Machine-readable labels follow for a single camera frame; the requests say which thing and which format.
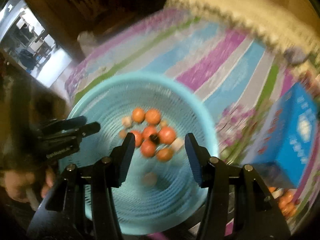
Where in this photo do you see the pale bag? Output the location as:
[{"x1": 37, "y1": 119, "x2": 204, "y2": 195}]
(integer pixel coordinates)
[{"x1": 77, "y1": 31, "x2": 98, "y2": 55}]

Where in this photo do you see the bright glass panel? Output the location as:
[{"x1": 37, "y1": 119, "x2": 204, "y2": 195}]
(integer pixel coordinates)
[{"x1": 0, "y1": 0, "x2": 69, "y2": 88}]

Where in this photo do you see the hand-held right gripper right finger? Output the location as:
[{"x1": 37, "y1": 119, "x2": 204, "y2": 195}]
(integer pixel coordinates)
[{"x1": 184, "y1": 133, "x2": 292, "y2": 240}]

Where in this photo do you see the person's left hand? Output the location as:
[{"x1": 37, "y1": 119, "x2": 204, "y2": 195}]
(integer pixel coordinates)
[{"x1": 5, "y1": 166, "x2": 57, "y2": 205}]

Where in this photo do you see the pile of mixed fruits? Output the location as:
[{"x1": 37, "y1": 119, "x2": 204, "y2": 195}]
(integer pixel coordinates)
[{"x1": 269, "y1": 186, "x2": 298, "y2": 217}]

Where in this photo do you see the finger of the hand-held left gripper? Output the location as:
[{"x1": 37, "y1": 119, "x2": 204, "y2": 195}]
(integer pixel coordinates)
[
  {"x1": 40, "y1": 116, "x2": 87, "y2": 137},
  {"x1": 42, "y1": 122, "x2": 101, "y2": 147}
]

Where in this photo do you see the light blue plastic basket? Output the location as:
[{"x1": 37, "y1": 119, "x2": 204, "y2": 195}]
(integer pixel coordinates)
[{"x1": 59, "y1": 71, "x2": 220, "y2": 235}]

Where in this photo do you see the cream quilt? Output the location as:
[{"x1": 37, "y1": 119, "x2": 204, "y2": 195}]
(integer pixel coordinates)
[{"x1": 165, "y1": 0, "x2": 320, "y2": 65}]

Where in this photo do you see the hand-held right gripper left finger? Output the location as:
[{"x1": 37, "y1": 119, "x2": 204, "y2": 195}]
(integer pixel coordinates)
[{"x1": 26, "y1": 132, "x2": 137, "y2": 240}]

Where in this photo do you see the blue cardboard box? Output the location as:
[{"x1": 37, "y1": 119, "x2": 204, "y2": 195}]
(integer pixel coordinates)
[{"x1": 246, "y1": 81, "x2": 318, "y2": 188}]

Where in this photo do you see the group of oranges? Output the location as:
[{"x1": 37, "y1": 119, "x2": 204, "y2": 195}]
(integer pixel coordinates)
[{"x1": 129, "y1": 107, "x2": 177, "y2": 162}]

